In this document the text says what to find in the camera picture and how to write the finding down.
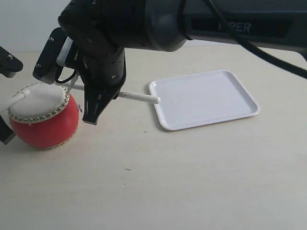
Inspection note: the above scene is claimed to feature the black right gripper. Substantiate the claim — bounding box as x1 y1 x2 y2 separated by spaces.
58 0 149 126

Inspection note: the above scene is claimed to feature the white drumstick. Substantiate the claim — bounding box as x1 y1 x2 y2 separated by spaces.
0 90 30 113
62 82 161 104

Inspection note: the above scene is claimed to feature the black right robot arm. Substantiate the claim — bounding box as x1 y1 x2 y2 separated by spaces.
58 0 307 125

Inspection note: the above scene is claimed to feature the red small drum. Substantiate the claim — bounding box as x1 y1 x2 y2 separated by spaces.
8 83 80 149

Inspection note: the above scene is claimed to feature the white plastic tray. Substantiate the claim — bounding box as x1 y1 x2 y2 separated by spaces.
148 70 260 131

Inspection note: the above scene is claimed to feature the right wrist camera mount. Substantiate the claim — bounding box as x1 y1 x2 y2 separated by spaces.
33 27 78 84

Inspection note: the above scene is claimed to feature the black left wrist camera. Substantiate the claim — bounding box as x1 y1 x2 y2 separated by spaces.
0 47 24 78

